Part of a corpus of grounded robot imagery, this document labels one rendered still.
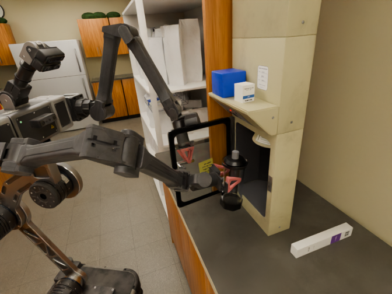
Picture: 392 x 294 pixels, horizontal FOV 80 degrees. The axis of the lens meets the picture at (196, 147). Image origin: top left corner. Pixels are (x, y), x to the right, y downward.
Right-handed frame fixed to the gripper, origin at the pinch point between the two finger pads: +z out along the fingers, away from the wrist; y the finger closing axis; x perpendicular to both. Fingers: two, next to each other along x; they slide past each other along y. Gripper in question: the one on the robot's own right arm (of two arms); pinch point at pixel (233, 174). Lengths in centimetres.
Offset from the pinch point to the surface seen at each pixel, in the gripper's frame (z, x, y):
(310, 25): 12, -56, -16
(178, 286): -15, 120, 40
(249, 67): 5.2, -43.1, 3.0
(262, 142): 9.1, -15.8, -5.2
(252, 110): -4.6, -32.7, -14.5
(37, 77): -151, 18, 480
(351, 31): 47, -55, -3
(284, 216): 15.8, 14.8, -16.9
